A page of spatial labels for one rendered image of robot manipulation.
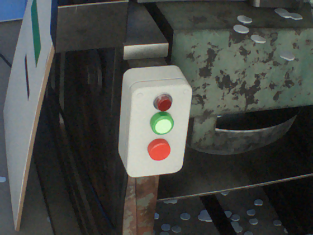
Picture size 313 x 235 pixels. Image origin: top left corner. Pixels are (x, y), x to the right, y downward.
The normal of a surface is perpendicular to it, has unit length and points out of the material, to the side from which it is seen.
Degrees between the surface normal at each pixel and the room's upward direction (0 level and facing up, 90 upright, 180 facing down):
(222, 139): 105
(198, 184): 0
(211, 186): 0
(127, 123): 90
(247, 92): 90
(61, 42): 90
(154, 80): 0
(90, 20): 90
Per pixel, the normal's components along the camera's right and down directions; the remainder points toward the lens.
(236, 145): 0.11, 0.76
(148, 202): 0.28, 0.55
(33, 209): 0.08, -0.83
